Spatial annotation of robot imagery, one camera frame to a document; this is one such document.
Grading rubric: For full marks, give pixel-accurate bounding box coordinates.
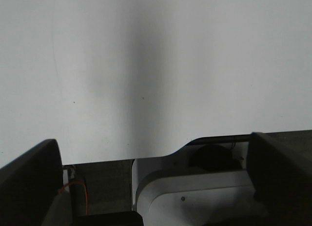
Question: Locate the orange wire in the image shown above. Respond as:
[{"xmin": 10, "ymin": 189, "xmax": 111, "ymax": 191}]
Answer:
[{"xmin": 57, "ymin": 181, "xmax": 89, "ymax": 215}]

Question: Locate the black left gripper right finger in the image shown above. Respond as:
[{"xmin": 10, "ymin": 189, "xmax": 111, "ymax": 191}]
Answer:
[{"xmin": 246, "ymin": 132, "xmax": 312, "ymax": 226}]

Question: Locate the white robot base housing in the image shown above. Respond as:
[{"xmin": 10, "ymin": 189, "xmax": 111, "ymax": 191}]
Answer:
[{"xmin": 132, "ymin": 142, "xmax": 268, "ymax": 226}]

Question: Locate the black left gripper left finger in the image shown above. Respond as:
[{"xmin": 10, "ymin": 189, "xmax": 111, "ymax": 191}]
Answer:
[{"xmin": 0, "ymin": 139, "xmax": 63, "ymax": 226}]

